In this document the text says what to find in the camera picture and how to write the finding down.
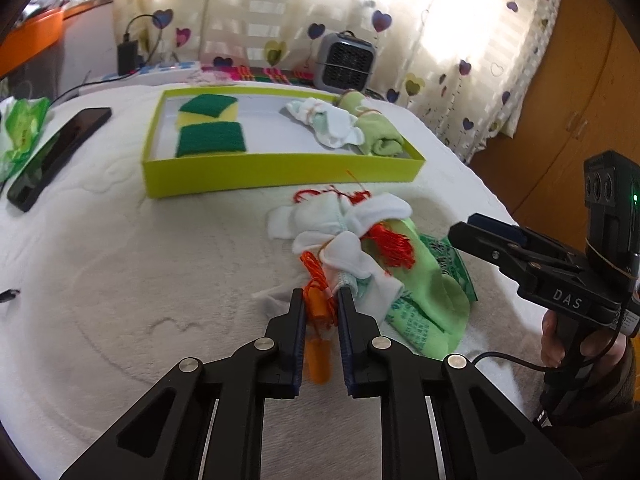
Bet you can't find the yellow green sponge rear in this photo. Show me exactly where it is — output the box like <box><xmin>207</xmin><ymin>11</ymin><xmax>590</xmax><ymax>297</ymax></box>
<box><xmin>176</xmin><ymin>94</ymin><xmax>239</xmax><ymax>130</ymax></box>

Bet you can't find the white socks bundle in box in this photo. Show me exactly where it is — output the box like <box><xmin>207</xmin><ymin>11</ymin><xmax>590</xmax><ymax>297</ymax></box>
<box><xmin>285</xmin><ymin>98</ymin><xmax>364</xmax><ymax>150</ymax></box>

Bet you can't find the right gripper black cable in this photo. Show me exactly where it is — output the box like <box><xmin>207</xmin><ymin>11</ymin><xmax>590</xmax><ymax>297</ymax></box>
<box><xmin>472</xmin><ymin>309</ymin><xmax>632</xmax><ymax>373</ymax></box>

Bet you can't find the green white plastic wrapper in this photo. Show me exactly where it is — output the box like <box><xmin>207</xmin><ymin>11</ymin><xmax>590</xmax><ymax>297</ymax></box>
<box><xmin>0</xmin><ymin>96</ymin><xmax>50</xmax><ymax>183</ymax></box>

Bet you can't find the grey mini fan heater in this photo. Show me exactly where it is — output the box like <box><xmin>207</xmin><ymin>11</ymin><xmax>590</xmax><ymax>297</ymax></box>
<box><xmin>314</xmin><ymin>30</ymin><xmax>376</xmax><ymax>93</ymax></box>

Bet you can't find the rolled green towel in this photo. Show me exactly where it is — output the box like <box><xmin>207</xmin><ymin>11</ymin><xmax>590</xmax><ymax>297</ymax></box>
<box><xmin>336</xmin><ymin>90</ymin><xmax>405</xmax><ymax>157</ymax></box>

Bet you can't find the heart pattern curtain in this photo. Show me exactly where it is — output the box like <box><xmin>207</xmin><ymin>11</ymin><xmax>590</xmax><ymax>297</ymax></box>
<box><xmin>113</xmin><ymin>0</ymin><xmax>561</xmax><ymax>162</ymax></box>

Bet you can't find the black smartphone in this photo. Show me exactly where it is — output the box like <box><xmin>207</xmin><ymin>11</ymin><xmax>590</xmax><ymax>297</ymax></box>
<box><xmin>6</xmin><ymin>107</ymin><xmax>112</xmax><ymax>212</ymax></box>

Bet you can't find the yellow-green shallow box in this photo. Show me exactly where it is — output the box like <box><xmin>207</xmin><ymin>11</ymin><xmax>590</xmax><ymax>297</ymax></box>
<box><xmin>141</xmin><ymin>84</ymin><xmax>425</xmax><ymax>198</ymax></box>

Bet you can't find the colourful plaid cloth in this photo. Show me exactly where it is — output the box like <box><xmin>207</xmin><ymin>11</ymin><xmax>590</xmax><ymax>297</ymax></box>
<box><xmin>202</xmin><ymin>65</ymin><xmax>314</xmax><ymax>87</ymax></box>

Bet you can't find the black power adapter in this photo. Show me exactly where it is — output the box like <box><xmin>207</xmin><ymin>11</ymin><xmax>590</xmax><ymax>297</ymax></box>
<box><xmin>117</xmin><ymin>32</ymin><xmax>138</xmax><ymax>76</ymax></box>

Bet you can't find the white socks bundle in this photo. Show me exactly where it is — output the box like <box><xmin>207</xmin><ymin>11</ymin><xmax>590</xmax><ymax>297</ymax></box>
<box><xmin>267</xmin><ymin>192</ymin><xmax>412</xmax><ymax>323</ymax></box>
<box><xmin>285</xmin><ymin>98</ymin><xmax>364</xmax><ymax>150</ymax></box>

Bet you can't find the orange shelf tray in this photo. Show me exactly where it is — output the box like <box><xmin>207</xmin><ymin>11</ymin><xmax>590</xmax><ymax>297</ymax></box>
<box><xmin>0</xmin><ymin>0</ymin><xmax>113</xmax><ymax>77</ymax></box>

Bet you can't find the green sponge front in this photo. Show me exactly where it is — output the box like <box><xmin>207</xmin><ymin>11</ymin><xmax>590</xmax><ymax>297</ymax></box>
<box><xmin>176</xmin><ymin>122</ymin><xmax>246</xmax><ymax>157</ymax></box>

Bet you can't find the light green cloth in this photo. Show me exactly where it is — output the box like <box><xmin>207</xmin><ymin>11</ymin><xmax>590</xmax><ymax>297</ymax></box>
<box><xmin>364</xmin><ymin>219</ymin><xmax>471</xmax><ymax>360</ymax></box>

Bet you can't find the white fleece table cover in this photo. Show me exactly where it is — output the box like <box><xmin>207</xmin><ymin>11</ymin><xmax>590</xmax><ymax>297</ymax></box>
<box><xmin>1</xmin><ymin>86</ymin><xmax>544</xmax><ymax>479</ymax></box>

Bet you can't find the orange string whistle charm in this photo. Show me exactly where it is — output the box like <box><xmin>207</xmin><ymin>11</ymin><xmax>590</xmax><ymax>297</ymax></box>
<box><xmin>299</xmin><ymin>250</ymin><xmax>336</xmax><ymax>385</ymax></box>

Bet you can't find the clear plastic packet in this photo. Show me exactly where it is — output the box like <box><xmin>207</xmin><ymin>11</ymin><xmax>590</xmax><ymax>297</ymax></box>
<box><xmin>186</xmin><ymin>70</ymin><xmax>235</xmax><ymax>87</ymax></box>

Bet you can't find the white blue power strip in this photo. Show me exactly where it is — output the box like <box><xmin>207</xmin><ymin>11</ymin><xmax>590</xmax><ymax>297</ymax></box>
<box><xmin>98</xmin><ymin>61</ymin><xmax>202</xmax><ymax>86</ymax></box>

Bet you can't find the green plastic tea packet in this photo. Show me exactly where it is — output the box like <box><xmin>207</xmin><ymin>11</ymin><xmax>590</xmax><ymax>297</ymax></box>
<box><xmin>420</xmin><ymin>233</ymin><xmax>478</xmax><ymax>302</ymax></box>

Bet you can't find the person's right hand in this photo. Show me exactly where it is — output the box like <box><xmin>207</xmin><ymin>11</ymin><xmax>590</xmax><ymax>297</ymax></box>
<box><xmin>540</xmin><ymin>309</ymin><xmax>629</xmax><ymax>376</ymax></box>

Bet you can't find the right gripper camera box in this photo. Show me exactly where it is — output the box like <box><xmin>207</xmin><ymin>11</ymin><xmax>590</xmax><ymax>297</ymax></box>
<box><xmin>584</xmin><ymin>151</ymin><xmax>639</xmax><ymax>280</ymax></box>

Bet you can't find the red tassel knot ornament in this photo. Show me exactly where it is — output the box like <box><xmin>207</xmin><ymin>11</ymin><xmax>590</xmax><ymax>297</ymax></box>
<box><xmin>293</xmin><ymin>172</ymin><xmax>416</xmax><ymax>270</ymax></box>

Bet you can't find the wooden cabinet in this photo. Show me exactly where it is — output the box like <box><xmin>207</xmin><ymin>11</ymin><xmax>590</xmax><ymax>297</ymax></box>
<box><xmin>471</xmin><ymin>0</ymin><xmax>639</xmax><ymax>244</ymax></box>

